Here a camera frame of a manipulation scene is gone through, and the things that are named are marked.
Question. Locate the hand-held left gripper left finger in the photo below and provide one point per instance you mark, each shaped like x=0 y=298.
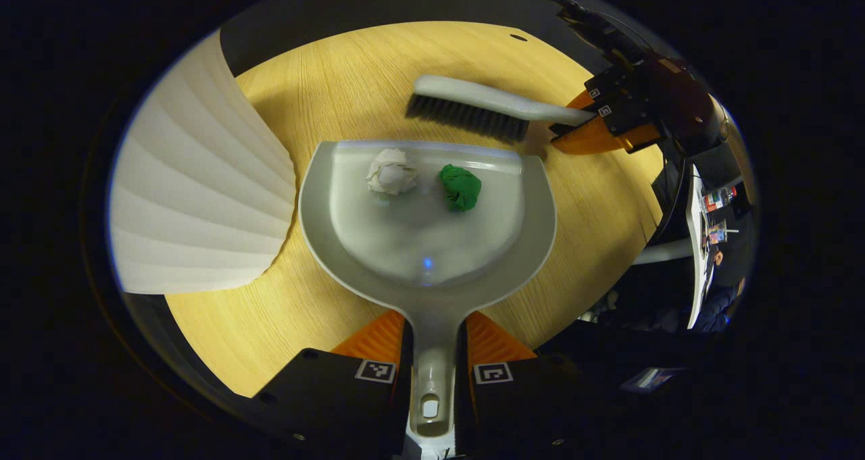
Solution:
x=324 y=392

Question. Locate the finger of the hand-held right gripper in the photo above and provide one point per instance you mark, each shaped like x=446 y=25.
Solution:
x=611 y=82
x=595 y=139

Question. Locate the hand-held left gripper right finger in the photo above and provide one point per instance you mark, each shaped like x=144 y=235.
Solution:
x=513 y=406

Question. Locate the small grey broom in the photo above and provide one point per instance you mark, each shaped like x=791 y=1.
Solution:
x=486 y=98

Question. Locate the green paper ball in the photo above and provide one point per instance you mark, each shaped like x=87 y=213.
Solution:
x=461 y=188

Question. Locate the grey plastic dustpan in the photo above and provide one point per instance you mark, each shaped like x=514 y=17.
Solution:
x=419 y=244

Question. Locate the white paper ball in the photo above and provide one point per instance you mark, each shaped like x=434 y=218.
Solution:
x=390 y=175

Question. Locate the white ribbed garbage bin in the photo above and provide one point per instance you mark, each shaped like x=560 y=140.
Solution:
x=196 y=210

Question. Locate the wooden desktop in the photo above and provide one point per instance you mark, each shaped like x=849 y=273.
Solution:
x=223 y=318

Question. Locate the white bar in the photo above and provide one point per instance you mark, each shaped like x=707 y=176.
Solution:
x=662 y=252

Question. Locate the white side table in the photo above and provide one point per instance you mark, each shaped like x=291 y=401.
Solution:
x=696 y=244

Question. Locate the black backdrop cloth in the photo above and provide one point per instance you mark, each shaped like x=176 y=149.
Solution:
x=378 y=7

